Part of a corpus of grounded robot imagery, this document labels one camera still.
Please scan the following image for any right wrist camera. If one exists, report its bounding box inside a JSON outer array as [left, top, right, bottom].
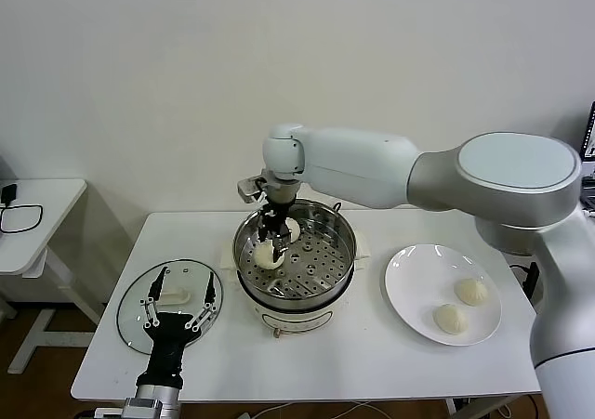
[[236, 176, 270, 204]]

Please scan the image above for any open laptop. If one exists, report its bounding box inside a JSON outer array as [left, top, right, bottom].
[[579, 101, 595, 211]]

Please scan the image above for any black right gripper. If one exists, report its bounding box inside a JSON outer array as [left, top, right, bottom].
[[258, 199, 296, 265]]

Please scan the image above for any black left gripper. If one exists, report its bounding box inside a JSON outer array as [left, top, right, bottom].
[[136, 265, 218, 386]]

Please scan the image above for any glass lid with white handle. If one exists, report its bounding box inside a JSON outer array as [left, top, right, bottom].
[[115, 259, 225, 355]]

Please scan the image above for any black looped cable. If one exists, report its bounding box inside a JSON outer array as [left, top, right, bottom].
[[0, 203, 46, 237]]

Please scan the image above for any white side table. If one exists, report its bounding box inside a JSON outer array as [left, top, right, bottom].
[[0, 178, 108, 376]]

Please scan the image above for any white steamed baozi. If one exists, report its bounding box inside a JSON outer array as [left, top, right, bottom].
[[454, 278, 488, 307], [253, 244, 285, 270], [282, 217, 302, 243], [432, 302, 469, 335]]

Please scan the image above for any white round plate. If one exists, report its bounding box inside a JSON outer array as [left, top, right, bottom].
[[383, 243, 503, 347]]

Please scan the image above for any black cable with plug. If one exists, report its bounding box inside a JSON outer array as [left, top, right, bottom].
[[509, 261, 540, 307]]

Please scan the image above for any perforated steel steamer basket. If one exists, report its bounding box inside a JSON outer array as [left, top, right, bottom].
[[231, 199, 358, 316]]

